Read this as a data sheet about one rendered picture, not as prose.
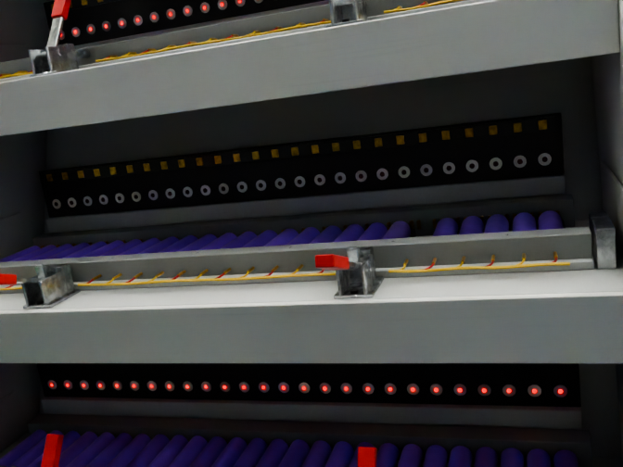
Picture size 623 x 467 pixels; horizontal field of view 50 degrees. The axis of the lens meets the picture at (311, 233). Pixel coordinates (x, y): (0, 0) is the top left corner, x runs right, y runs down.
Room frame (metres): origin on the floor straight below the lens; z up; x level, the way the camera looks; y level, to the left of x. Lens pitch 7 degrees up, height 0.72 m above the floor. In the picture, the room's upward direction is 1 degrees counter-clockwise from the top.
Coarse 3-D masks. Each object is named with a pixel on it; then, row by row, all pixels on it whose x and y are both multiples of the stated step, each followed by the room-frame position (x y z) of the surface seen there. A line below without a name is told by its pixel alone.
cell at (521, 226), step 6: (516, 216) 0.54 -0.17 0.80; (522, 216) 0.53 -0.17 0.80; (528, 216) 0.53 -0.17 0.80; (516, 222) 0.52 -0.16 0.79; (522, 222) 0.51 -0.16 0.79; (528, 222) 0.51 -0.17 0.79; (534, 222) 0.52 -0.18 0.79; (516, 228) 0.50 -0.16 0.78; (522, 228) 0.49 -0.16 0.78; (528, 228) 0.49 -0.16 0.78; (534, 228) 0.50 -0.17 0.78
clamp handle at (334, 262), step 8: (352, 248) 0.46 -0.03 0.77; (320, 256) 0.40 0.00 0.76; (328, 256) 0.40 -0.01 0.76; (336, 256) 0.40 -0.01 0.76; (352, 256) 0.46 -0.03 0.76; (320, 264) 0.40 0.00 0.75; (328, 264) 0.40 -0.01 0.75; (336, 264) 0.40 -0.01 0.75; (344, 264) 0.42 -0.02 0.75; (352, 264) 0.44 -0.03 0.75; (360, 264) 0.46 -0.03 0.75
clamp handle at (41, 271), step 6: (36, 270) 0.54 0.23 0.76; (42, 270) 0.54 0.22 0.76; (0, 276) 0.50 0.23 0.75; (6, 276) 0.50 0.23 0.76; (12, 276) 0.51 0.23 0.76; (42, 276) 0.55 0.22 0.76; (0, 282) 0.50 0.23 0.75; (6, 282) 0.50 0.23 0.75; (12, 282) 0.51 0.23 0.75; (18, 282) 0.52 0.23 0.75; (24, 282) 0.52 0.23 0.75; (30, 282) 0.53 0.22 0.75; (36, 282) 0.54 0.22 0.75
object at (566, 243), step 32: (128, 256) 0.57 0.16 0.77; (160, 256) 0.55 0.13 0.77; (192, 256) 0.54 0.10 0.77; (224, 256) 0.53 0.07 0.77; (256, 256) 0.52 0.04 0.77; (288, 256) 0.51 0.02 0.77; (384, 256) 0.49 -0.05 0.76; (416, 256) 0.48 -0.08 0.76; (448, 256) 0.48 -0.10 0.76; (480, 256) 0.47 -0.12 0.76; (512, 256) 0.46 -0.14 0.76; (544, 256) 0.46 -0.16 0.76; (576, 256) 0.45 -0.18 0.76; (0, 288) 0.59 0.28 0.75
